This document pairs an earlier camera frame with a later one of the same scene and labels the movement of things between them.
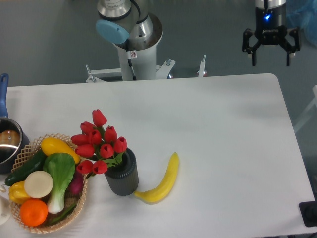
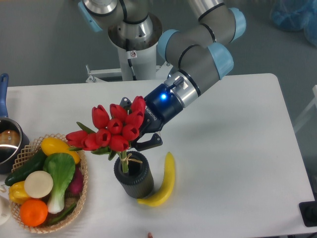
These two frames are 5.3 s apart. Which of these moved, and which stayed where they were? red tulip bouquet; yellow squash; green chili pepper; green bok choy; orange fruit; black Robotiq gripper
Moved: black Robotiq gripper; red tulip bouquet
Stayed: yellow squash; orange fruit; green bok choy; green chili pepper
